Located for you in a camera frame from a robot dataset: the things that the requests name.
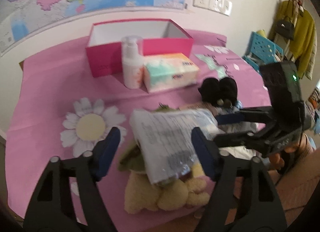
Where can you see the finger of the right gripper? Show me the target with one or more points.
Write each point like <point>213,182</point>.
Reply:
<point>252,115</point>
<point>248,139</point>

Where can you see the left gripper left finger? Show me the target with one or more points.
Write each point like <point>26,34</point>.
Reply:
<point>51,207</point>

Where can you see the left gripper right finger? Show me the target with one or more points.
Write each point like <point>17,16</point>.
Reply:
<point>244,197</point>

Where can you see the clear plastic cotton bag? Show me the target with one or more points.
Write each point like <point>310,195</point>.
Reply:
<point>164,139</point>

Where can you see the right forearm pink sleeve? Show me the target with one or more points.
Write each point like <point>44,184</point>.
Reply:
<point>297,186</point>

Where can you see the right hand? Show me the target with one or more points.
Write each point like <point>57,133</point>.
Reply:
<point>291,154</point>

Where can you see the black fabric bundle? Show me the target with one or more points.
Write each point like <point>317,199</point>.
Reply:
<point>219,92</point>

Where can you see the blue plastic chair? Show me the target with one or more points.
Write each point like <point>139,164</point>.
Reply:
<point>261,51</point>

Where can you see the black hanging handbag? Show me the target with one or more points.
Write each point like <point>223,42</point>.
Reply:
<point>285,27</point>

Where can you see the yellow hanging jacket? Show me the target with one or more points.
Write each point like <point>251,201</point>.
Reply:
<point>303,47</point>

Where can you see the beige plush toy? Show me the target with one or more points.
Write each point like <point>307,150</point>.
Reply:
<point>140,194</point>

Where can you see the pink tablecloth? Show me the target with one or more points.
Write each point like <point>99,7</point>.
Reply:
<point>55,78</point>

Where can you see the pastel tissue pack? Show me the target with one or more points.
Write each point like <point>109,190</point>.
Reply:
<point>169,71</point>

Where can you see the pink open cardboard box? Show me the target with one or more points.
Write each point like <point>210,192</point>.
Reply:
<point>160,36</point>

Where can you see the white pump lotion bottle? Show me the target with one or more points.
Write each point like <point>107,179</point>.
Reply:
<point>132,61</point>

